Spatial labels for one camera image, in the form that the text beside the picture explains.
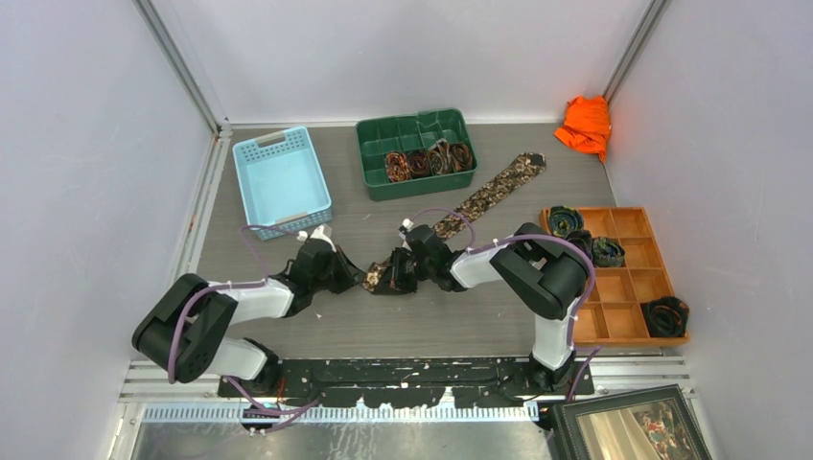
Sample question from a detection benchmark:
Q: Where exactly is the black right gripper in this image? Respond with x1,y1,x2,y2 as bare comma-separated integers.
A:
374,246,435,294

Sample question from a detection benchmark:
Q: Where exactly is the brown floral tie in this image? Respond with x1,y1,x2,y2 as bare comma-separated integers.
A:
361,151,547,296

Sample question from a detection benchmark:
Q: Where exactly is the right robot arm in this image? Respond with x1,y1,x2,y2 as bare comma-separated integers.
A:
363,219,595,394

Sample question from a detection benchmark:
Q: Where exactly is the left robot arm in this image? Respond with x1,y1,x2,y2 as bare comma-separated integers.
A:
131,237,363,396

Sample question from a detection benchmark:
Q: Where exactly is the multicolour rolled tie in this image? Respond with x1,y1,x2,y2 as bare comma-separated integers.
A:
384,151,411,183

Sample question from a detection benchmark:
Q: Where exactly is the dark red rolled tie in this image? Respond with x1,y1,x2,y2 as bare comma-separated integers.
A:
406,149,432,179

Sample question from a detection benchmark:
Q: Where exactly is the light blue plastic basket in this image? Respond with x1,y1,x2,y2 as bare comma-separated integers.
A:
232,126,333,241

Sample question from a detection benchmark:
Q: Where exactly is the orange grey rolled tie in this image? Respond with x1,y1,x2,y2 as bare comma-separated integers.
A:
428,138,453,176

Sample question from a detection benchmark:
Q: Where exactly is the brown rolled tie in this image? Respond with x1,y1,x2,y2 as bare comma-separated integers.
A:
448,142,474,173

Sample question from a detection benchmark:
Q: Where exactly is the green divided plastic bin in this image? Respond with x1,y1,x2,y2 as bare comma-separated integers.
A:
356,108,478,201

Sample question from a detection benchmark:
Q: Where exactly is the blue green rolled tie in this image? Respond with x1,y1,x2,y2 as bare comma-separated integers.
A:
547,205,584,238

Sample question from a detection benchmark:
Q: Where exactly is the dark teal rolled tie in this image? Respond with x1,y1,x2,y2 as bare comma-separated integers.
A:
592,237,626,268

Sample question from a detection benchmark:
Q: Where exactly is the orange wooden divided tray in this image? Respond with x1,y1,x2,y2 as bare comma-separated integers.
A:
574,207,689,348

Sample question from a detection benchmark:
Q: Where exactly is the orange cloth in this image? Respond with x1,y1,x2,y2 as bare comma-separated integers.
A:
554,96,612,164

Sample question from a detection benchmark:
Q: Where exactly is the black rolled tie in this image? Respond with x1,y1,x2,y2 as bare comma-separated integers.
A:
640,296,690,338

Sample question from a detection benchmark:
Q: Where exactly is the framed picture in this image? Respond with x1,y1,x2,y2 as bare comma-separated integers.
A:
541,384,712,459

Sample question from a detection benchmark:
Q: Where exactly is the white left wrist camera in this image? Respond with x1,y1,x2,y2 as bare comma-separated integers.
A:
296,224,337,252

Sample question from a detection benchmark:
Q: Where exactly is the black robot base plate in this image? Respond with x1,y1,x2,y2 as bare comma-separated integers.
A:
218,356,594,409

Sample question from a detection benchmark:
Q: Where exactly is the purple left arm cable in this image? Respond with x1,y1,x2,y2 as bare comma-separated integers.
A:
166,224,319,435

